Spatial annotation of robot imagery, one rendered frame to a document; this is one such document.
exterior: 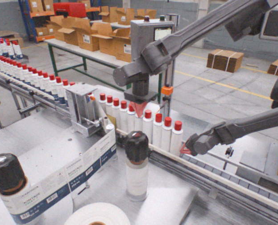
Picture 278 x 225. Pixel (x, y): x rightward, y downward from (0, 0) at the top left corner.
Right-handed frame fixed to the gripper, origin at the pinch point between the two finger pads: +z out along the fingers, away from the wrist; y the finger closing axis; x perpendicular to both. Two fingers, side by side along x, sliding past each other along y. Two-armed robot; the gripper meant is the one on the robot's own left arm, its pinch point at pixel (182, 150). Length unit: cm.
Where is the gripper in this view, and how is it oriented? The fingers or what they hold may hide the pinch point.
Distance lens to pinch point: 100.0
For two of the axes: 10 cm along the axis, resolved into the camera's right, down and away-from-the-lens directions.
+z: -5.2, 4.6, 7.2
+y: -5.8, 4.3, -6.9
